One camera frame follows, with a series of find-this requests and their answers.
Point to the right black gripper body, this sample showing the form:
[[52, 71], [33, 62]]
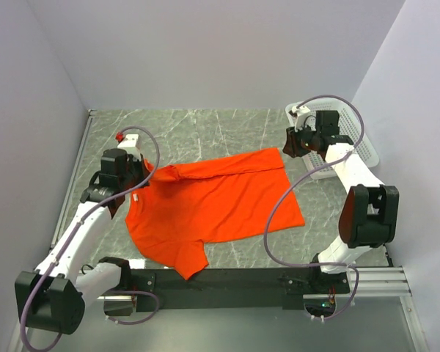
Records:
[[291, 143]]

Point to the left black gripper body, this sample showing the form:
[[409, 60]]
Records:
[[138, 173]]

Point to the orange t shirt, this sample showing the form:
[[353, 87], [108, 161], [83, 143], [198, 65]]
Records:
[[187, 206]]

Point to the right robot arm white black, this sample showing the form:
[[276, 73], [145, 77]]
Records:
[[369, 214]]

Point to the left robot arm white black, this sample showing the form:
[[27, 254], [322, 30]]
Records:
[[53, 297]]

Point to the white plastic mesh basket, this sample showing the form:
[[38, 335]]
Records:
[[348, 124]]

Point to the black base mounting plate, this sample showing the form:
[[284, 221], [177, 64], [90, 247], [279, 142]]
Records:
[[238, 287]]

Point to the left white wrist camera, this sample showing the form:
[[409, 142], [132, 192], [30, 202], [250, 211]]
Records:
[[131, 142]]

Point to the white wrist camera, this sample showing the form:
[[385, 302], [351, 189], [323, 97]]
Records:
[[131, 142], [298, 116]]

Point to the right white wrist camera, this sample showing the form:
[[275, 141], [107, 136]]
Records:
[[298, 116]]

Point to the aluminium rail frame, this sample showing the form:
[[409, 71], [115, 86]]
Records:
[[364, 282]]

